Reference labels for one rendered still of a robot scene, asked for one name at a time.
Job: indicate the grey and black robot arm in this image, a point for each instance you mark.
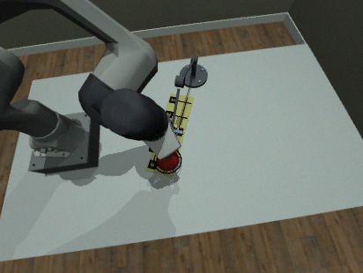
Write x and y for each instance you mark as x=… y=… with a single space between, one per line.
x=128 y=62

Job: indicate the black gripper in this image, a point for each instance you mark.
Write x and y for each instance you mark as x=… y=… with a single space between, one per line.
x=178 y=131

